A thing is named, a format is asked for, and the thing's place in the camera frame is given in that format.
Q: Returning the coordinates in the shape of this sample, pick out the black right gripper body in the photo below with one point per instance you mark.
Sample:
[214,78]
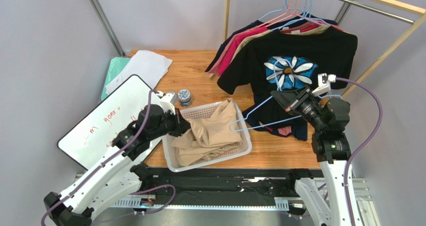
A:
[290,102]

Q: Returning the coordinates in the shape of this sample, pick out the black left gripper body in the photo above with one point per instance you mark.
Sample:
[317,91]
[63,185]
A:
[171,124]

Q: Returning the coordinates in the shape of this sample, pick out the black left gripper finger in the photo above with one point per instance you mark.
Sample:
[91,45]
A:
[181,128]
[177,114]

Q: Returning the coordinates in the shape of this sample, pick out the white plastic perforated basket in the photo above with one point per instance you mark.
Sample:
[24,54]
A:
[205,111]

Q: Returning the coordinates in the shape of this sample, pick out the beige t shirt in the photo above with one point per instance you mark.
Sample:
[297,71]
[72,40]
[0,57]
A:
[208,137]

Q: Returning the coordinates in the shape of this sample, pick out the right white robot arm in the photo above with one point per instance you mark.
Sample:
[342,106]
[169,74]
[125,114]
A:
[333,152]

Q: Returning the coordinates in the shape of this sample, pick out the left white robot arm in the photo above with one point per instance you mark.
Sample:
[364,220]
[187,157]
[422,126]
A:
[121,171]

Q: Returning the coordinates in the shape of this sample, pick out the navy t shirt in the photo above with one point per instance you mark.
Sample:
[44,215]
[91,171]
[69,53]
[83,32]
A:
[300,132]

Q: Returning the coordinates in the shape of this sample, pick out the salmon pink t shirt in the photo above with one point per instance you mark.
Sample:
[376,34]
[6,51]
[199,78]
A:
[281,131]

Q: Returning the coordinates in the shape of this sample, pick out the black daisy print t shirt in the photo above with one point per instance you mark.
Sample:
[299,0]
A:
[287,62]

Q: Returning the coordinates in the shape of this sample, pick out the magenta t shirt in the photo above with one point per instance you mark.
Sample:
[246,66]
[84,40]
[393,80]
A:
[234,47]

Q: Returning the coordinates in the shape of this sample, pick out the tan t shirt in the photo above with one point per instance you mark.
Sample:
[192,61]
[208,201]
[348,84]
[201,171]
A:
[307,28]

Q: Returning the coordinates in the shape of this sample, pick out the blue white round tin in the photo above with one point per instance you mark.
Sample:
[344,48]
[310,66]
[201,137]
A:
[184,97]

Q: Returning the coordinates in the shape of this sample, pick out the white paper sheets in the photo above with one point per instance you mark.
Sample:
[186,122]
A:
[148,65]

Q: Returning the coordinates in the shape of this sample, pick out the teal folder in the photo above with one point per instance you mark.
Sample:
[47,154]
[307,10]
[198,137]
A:
[116,65]

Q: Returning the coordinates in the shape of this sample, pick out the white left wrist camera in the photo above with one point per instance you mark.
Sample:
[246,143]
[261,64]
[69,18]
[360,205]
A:
[167,101]

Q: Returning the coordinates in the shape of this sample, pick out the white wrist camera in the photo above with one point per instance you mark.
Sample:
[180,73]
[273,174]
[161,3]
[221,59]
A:
[324,83]
[167,101]

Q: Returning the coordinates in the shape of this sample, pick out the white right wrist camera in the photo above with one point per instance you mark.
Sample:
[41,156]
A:
[324,83]

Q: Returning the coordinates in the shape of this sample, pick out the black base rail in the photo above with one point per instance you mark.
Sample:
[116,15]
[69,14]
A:
[224,187]

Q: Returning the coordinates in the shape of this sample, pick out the white board black frame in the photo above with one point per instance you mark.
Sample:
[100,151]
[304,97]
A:
[90,139]

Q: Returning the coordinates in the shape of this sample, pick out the metal corner post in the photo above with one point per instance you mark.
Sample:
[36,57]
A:
[100,13]

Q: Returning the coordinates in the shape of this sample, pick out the wooden clothes rack frame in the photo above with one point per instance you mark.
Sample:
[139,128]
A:
[391,55]

